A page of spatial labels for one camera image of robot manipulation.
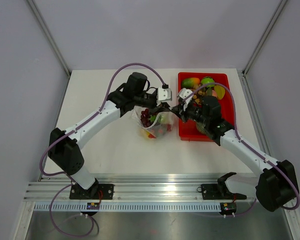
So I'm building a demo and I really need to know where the peach fruit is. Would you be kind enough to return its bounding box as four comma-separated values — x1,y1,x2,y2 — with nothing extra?
181,77,201,89

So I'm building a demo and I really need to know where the yellow star fruit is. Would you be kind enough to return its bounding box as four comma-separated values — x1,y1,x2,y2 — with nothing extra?
212,85,226,100

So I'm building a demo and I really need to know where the green netted melon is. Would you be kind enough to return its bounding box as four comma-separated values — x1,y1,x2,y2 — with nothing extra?
196,122,209,136

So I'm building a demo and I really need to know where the aluminium rail beam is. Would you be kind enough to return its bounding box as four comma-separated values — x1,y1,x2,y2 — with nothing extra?
23,174,296,203

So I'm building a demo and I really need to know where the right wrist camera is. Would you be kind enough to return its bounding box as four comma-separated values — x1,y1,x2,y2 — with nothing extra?
177,88,193,104

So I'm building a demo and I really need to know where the purple cable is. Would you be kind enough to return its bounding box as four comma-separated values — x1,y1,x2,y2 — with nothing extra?
184,82,300,218
39,62,170,237

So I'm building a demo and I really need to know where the green leafy vegetable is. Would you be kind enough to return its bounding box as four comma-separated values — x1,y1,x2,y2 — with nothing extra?
200,76,215,88

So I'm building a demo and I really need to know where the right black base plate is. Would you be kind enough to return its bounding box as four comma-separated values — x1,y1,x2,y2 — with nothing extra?
196,183,247,201

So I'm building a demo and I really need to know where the tan longan bunch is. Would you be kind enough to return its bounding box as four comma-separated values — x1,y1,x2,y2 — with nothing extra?
192,88,206,105

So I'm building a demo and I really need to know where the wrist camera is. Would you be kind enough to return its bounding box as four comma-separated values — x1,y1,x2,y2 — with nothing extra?
177,88,193,104
156,84,172,106

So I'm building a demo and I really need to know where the white slotted cable duct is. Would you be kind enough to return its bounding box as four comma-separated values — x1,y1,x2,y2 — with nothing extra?
34,202,221,213

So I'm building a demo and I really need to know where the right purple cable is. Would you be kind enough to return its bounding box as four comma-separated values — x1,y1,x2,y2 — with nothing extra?
184,82,300,218

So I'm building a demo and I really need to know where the clear zip top bag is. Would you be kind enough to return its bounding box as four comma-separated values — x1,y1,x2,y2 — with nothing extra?
131,107,176,140

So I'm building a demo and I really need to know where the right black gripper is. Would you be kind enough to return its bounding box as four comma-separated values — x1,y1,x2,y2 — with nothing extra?
171,100,210,126

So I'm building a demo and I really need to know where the yellow mango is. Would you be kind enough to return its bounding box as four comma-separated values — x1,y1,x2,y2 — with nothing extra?
141,129,156,139

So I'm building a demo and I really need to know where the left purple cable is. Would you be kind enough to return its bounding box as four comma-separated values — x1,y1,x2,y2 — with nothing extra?
39,62,170,237

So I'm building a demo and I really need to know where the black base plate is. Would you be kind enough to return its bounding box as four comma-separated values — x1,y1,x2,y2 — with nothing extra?
196,183,247,201
69,183,115,200

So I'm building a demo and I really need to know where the right aluminium frame post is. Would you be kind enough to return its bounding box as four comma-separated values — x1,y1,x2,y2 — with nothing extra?
241,0,290,77

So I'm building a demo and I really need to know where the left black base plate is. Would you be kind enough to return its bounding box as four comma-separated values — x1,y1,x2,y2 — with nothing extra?
69,183,115,200

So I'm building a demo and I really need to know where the red plastic tray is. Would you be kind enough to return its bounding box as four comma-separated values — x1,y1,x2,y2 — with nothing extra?
178,72,235,142

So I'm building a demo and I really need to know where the dark red grape bunch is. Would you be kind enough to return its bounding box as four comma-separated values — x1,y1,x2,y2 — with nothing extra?
140,108,153,128

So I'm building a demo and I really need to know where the left aluminium frame post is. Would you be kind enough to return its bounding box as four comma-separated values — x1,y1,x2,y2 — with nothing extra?
27,0,71,78

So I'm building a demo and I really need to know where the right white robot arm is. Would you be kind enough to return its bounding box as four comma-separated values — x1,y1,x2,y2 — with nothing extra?
171,96,300,212

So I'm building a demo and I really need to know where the aluminium frame post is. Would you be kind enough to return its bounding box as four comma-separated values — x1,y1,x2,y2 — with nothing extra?
27,0,71,78
241,0,290,77

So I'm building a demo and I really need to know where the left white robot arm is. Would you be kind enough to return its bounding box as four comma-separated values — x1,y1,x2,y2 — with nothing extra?
47,72,172,200

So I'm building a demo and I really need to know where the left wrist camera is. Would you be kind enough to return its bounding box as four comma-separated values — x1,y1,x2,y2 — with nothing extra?
156,84,172,106

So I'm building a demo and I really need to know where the pink red grape bunch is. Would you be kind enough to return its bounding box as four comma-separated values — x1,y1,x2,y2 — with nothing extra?
157,124,172,135

